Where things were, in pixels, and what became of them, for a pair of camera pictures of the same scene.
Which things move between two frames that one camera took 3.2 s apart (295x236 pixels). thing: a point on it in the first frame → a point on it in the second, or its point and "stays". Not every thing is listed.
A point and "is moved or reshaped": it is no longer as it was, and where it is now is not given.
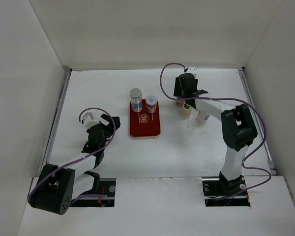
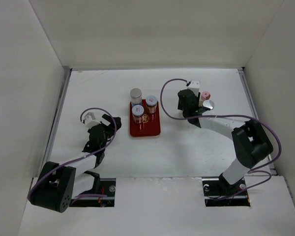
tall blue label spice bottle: (135, 95) stays
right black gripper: (177, 90) → (197, 97)
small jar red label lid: (180, 103) is moved or reshaped
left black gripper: (107, 119) stays
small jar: (151, 102) stays
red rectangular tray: (143, 124) stays
